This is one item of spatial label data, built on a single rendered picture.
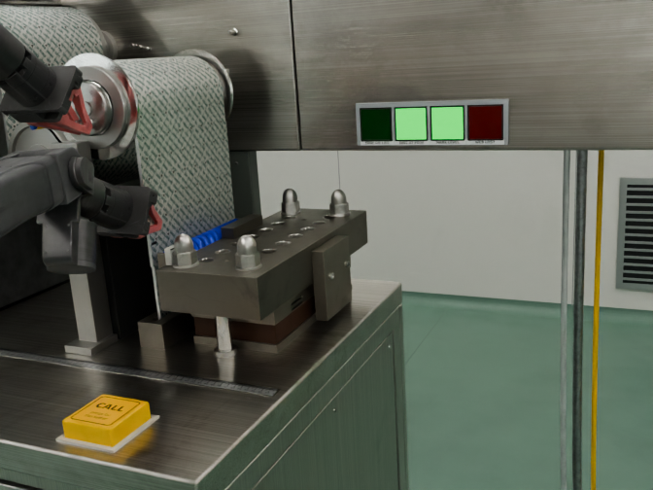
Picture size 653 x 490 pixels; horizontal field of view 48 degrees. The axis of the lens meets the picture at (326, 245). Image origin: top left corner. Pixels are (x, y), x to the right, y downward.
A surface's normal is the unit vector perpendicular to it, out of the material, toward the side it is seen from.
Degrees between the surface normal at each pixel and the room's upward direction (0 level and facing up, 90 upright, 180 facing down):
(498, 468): 0
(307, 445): 90
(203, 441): 0
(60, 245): 66
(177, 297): 90
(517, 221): 90
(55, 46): 84
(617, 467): 0
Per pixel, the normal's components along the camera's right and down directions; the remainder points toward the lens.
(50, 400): -0.06, -0.96
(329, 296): 0.91, 0.05
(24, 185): 0.99, -0.10
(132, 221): -0.38, -0.20
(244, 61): -0.40, 0.26
